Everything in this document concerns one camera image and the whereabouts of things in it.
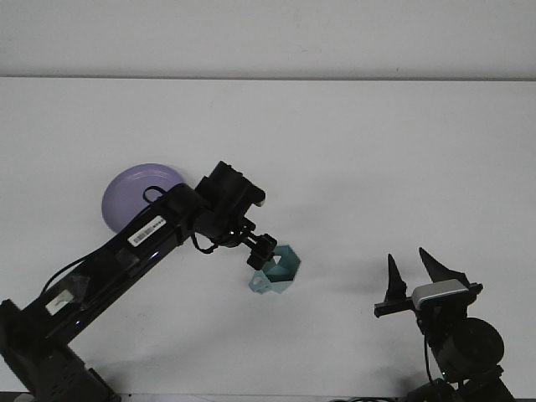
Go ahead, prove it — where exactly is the pale blue hexagonal cup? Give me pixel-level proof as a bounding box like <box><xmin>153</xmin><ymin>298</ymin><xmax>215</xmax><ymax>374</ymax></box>
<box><xmin>247</xmin><ymin>245</ymin><xmax>302</xmax><ymax>296</ymax></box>

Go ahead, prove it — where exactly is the pale purple round plate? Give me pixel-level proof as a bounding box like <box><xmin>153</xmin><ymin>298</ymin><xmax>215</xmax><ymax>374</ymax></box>
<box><xmin>101</xmin><ymin>162</ymin><xmax>188</xmax><ymax>235</ymax></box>

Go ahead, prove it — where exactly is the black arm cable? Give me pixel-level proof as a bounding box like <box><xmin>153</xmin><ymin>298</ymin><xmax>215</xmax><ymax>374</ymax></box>
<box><xmin>422</xmin><ymin>330</ymin><xmax>436</xmax><ymax>383</ymax></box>
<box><xmin>41</xmin><ymin>186</ymin><xmax>221</xmax><ymax>302</ymax></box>

